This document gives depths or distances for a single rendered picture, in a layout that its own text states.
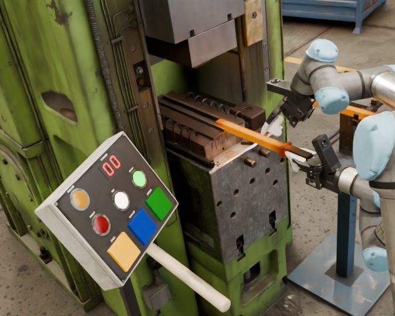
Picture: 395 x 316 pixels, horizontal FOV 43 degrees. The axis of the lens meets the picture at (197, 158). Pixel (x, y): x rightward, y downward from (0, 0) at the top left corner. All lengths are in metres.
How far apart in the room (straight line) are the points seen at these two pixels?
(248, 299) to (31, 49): 1.35
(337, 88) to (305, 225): 1.63
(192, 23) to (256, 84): 0.58
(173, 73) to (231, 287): 0.93
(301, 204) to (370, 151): 2.07
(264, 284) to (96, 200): 1.20
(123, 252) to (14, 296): 1.60
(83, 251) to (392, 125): 0.78
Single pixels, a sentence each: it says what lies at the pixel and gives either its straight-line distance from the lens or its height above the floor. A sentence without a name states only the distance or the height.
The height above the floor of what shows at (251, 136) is 1.01.
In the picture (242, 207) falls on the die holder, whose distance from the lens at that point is 1.91.
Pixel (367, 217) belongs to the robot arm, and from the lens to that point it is 1.49.
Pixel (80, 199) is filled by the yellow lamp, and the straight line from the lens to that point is 1.28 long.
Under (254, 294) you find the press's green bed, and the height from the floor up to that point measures 0.15.
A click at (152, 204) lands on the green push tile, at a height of 1.03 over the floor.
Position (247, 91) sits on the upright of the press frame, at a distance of 2.02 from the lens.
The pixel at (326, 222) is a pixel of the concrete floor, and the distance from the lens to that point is 2.86.
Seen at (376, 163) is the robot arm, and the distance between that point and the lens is 0.92.
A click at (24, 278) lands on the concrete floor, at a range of 2.93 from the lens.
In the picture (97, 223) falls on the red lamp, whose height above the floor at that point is 1.10.
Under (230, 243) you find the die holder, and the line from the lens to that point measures 1.95.
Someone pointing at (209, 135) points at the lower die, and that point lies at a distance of 1.76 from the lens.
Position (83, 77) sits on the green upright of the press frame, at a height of 1.32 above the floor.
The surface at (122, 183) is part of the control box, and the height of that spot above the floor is 1.11.
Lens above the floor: 1.89
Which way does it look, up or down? 33 degrees down
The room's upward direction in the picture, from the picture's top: 9 degrees counter-clockwise
